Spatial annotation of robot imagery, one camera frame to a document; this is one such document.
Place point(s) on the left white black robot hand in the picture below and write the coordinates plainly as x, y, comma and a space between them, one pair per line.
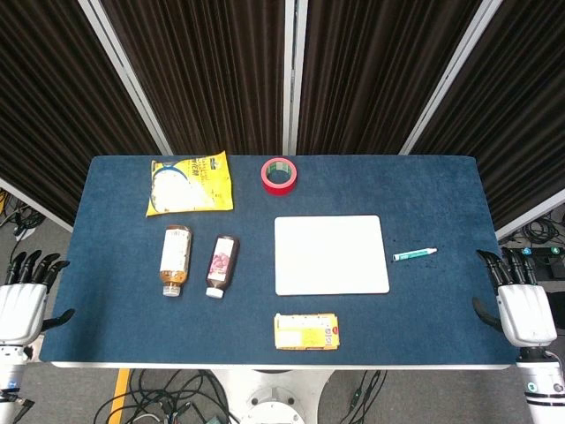
22, 309

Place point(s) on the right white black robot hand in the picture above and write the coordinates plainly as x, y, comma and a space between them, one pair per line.
525, 313

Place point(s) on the green whiteboard marker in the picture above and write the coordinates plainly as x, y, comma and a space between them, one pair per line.
412, 254

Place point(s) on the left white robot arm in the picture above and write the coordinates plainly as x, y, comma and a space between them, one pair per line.
11, 380

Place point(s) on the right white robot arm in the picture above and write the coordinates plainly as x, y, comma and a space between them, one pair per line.
545, 384

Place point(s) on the white whiteboard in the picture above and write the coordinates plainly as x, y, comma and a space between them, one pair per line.
331, 255

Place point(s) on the amber tea bottle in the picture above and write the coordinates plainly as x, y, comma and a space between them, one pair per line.
175, 258

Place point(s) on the dark corrugated partition panel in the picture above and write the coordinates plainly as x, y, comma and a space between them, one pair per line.
507, 110
384, 75
57, 110
207, 75

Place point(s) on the dark grape juice bottle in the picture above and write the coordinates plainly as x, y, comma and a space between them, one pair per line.
223, 267

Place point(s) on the yellow snack bag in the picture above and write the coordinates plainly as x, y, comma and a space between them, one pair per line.
190, 187

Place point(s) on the yellow flat food box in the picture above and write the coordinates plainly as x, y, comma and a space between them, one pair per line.
307, 332

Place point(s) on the blue table mat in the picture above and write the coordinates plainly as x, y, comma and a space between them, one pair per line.
265, 318

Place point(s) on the red tape roll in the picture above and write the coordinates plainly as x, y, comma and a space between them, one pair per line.
279, 176

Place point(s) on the grey aluminium partition post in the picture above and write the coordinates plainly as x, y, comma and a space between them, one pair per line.
123, 75
450, 75
291, 75

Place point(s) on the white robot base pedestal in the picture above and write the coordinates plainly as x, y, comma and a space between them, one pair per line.
269, 397

